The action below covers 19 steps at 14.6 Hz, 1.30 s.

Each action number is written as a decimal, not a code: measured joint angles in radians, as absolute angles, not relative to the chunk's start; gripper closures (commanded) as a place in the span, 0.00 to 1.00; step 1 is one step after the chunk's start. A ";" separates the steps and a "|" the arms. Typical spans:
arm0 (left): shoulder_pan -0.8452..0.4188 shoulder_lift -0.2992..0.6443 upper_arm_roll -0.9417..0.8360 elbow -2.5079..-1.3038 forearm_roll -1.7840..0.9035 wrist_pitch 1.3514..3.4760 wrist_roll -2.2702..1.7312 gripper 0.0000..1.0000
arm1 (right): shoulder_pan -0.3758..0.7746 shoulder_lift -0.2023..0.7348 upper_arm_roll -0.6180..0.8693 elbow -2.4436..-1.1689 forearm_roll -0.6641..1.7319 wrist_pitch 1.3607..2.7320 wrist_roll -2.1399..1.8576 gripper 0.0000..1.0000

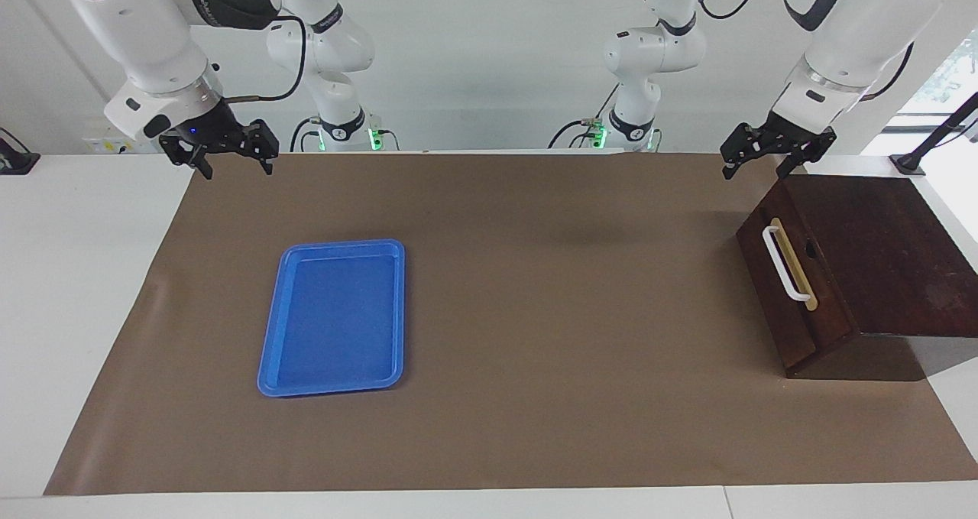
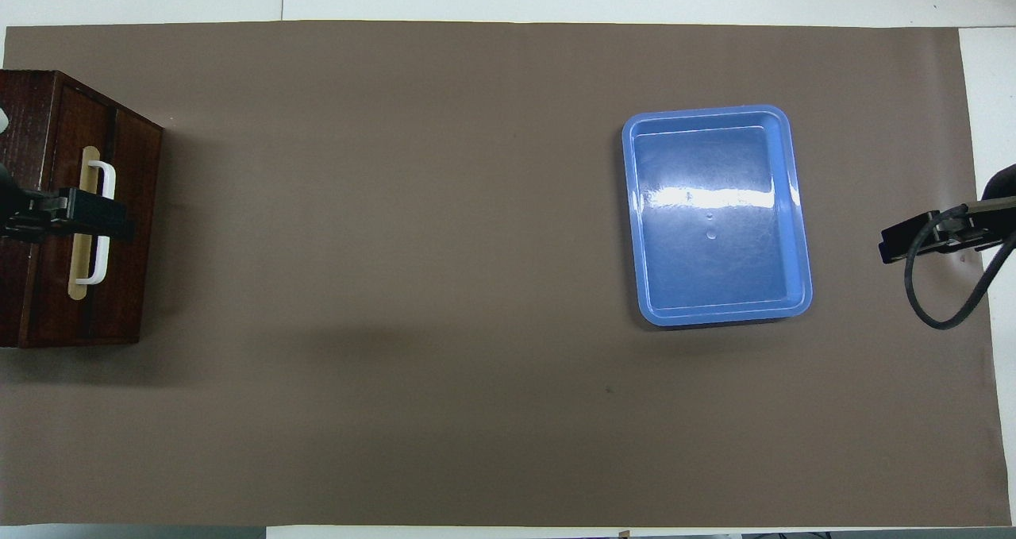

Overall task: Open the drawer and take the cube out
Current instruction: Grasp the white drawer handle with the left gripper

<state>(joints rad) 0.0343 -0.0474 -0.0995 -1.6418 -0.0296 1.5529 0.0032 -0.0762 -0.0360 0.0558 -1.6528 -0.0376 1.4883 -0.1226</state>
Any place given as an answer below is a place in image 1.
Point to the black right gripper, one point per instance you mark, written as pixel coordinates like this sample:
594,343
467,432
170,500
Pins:
206,131

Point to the blue plastic tray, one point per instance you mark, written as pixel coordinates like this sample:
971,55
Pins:
336,320

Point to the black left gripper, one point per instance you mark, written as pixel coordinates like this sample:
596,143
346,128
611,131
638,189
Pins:
783,133

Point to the brown table mat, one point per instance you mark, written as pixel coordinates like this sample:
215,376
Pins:
497,313

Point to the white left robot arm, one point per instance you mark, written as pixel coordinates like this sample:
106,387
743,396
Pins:
871,22

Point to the dark wooden drawer cabinet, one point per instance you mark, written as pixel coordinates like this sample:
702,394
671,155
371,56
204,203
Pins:
879,259

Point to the bright window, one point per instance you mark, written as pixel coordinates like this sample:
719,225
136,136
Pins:
951,76

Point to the black camera stand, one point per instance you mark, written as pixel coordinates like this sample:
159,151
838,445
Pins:
936,137
15,160

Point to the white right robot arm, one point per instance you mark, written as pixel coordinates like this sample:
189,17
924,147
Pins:
137,30

